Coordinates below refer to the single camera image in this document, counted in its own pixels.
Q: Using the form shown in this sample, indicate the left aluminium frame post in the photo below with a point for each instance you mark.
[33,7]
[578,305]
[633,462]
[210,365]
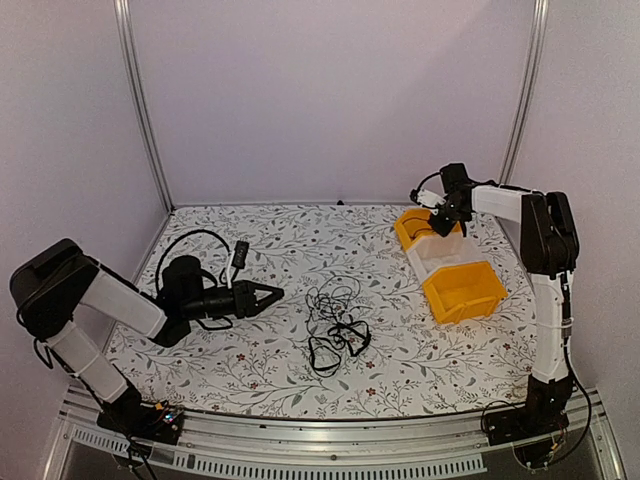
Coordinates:
[133,73]

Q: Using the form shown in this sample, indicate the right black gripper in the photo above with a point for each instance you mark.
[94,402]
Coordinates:
[443,228]

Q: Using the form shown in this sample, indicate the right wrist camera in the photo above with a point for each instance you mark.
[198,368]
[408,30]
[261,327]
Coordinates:
[426,199]

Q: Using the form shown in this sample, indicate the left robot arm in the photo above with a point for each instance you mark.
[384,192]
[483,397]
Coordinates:
[50,288]

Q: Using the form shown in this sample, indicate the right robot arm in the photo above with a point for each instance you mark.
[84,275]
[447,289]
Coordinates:
[548,252]

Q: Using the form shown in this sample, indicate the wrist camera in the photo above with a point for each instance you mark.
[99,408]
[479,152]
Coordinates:
[426,199]
[236,261]

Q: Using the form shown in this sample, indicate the right aluminium frame post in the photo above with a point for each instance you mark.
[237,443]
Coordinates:
[530,75]

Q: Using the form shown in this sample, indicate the aluminium front rail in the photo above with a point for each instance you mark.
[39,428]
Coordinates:
[219,446]

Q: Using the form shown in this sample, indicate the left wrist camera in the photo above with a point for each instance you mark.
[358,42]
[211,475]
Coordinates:
[236,261]

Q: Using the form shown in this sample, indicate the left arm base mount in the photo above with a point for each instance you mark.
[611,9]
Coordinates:
[130,415]

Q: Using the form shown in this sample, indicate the aluminium frame post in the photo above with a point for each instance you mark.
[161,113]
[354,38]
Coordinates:
[530,75]
[133,73]

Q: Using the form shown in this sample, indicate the far yellow bin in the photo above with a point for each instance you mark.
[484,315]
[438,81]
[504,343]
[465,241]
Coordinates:
[413,230]

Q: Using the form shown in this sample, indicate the white translucent bin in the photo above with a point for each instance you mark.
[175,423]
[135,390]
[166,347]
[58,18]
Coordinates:
[424,266]

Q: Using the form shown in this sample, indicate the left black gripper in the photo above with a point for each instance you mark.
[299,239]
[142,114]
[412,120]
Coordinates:
[245,302]

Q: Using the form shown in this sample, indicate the yellow bin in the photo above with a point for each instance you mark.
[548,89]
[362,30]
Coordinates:
[465,291]
[413,230]

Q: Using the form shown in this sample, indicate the near yellow bin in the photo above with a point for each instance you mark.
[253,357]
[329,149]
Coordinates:
[465,291]

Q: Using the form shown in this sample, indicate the floral table mat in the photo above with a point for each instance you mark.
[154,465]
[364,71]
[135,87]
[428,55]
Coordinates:
[318,254]

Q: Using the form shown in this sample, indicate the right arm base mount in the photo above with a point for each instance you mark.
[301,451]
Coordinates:
[542,421]

